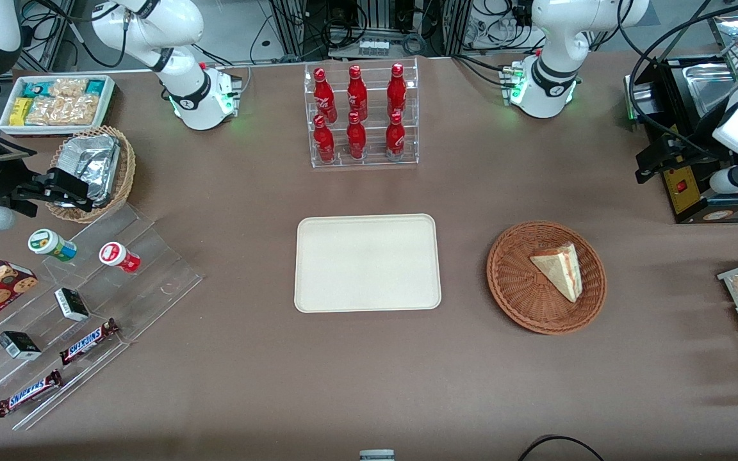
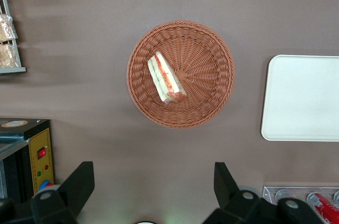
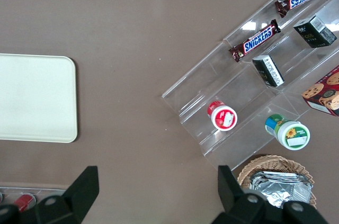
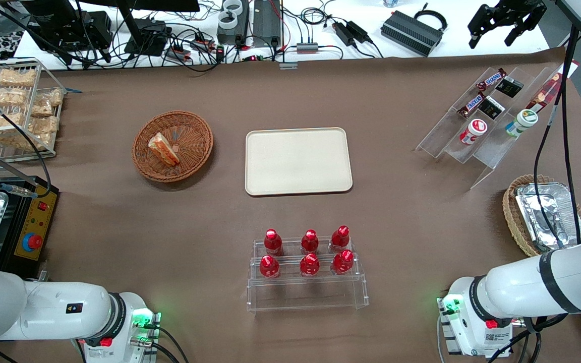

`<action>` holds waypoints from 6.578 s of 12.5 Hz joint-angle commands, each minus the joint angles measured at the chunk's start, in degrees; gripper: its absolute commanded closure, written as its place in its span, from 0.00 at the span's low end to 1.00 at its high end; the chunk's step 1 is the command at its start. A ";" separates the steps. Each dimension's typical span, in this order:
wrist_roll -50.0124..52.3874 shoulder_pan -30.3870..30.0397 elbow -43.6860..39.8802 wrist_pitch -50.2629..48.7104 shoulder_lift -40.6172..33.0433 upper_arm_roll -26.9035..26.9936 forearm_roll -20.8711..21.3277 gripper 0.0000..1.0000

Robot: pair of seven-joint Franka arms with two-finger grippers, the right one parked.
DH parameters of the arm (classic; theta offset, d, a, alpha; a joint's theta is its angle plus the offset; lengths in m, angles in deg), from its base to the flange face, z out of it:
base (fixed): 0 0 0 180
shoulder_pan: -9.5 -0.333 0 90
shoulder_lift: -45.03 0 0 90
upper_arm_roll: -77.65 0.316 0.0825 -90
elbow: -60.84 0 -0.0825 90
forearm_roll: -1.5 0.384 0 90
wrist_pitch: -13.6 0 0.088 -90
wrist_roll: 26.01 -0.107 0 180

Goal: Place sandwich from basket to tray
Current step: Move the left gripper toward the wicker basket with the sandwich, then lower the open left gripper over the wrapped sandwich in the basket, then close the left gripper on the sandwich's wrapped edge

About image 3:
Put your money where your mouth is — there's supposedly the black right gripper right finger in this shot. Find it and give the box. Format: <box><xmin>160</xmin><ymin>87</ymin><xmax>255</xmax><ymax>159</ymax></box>
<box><xmin>209</xmin><ymin>165</ymin><xmax>329</xmax><ymax>224</ymax></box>

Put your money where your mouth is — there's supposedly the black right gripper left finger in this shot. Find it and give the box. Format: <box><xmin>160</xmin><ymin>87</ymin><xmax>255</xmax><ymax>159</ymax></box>
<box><xmin>0</xmin><ymin>165</ymin><xmax>100</xmax><ymax>224</ymax></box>

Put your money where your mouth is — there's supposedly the light tan wicker basket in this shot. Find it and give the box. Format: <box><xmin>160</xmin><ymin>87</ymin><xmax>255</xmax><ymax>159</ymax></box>
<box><xmin>237</xmin><ymin>154</ymin><xmax>317</xmax><ymax>210</ymax></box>

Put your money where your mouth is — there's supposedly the cream rectangular serving tray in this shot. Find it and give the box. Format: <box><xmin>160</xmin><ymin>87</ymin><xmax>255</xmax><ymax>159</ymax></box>
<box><xmin>0</xmin><ymin>53</ymin><xmax>78</xmax><ymax>144</ymax></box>

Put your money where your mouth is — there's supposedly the clear acrylic bottle rack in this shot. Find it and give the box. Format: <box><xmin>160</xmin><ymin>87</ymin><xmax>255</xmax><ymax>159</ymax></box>
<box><xmin>0</xmin><ymin>186</ymin><xmax>66</xmax><ymax>209</ymax></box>

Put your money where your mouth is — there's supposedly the silver foil wrapped packet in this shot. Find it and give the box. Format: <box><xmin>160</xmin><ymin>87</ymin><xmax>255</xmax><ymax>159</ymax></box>
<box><xmin>250</xmin><ymin>170</ymin><xmax>314</xmax><ymax>209</ymax></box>

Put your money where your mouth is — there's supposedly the red cola bottle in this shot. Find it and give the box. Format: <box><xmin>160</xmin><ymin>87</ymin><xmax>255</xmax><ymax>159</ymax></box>
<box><xmin>12</xmin><ymin>193</ymin><xmax>37</xmax><ymax>213</ymax></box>

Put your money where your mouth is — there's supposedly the red strawberry cup white lid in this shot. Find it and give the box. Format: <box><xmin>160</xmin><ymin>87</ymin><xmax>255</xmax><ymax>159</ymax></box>
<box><xmin>207</xmin><ymin>101</ymin><xmax>238</xmax><ymax>131</ymax></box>

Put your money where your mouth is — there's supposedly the green labelled jar white lid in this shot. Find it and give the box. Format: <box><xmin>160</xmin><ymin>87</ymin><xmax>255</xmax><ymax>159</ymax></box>
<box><xmin>264</xmin><ymin>114</ymin><xmax>311</xmax><ymax>151</ymax></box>

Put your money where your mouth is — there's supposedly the clear acrylic stepped display stand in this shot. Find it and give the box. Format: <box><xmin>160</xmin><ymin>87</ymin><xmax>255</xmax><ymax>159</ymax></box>
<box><xmin>161</xmin><ymin>0</ymin><xmax>339</xmax><ymax>172</ymax></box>

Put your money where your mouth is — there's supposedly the small black carton box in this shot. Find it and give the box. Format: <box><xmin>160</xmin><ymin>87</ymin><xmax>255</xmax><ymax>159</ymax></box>
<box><xmin>252</xmin><ymin>55</ymin><xmax>286</xmax><ymax>88</ymax></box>
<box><xmin>292</xmin><ymin>14</ymin><xmax>338</xmax><ymax>49</ymax></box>

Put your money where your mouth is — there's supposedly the red chocolate chip cookie box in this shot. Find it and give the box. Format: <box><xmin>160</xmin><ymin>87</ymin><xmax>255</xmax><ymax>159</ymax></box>
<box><xmin>301</xmin><ymin>64</ymin><xmax>339</xmax><ymax>117</ymax></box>

